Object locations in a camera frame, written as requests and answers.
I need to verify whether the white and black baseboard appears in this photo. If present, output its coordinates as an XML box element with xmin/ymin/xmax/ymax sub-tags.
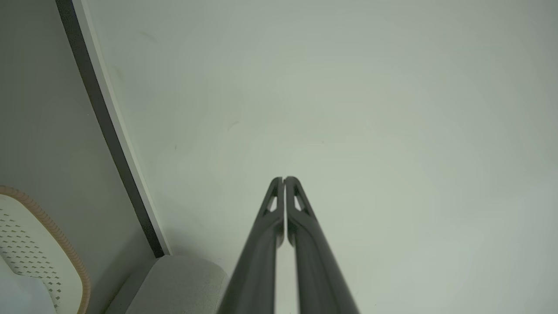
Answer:
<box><xmin>55</xmin><ymin>0</ymin><xmax>172</xmax><ymax>259</ymax></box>

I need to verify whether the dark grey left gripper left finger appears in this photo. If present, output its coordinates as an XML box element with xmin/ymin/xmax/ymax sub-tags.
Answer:
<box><xmin>217</xmin><ymin>177</ymin><xmax>285</xmax><ymax>314</ymax></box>

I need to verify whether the white perforated laundry basket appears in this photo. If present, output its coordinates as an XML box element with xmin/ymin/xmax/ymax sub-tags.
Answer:
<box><xmin>0</xmin><ymin>185</ymin><xmax>92</xmax><ymax>314</ymax></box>

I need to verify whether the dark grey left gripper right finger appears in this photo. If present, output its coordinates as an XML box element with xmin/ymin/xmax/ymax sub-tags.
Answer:
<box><xmin>284</xmin><ymin>176</ymin><xmax>361</xmax><ymax>314</ymax></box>

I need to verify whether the grey fabric sofa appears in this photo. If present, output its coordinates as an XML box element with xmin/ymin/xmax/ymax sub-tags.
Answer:
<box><xmin>104</xmin><ymin>255</ymin><xmax>230</xmax><ymax>314</ymax></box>

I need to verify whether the pale blue-white garment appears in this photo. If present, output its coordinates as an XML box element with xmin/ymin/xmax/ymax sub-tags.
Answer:
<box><xmin>0</xmin><ymin>256</ymin><xmax>58</xmax><ymax>314</ymax></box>

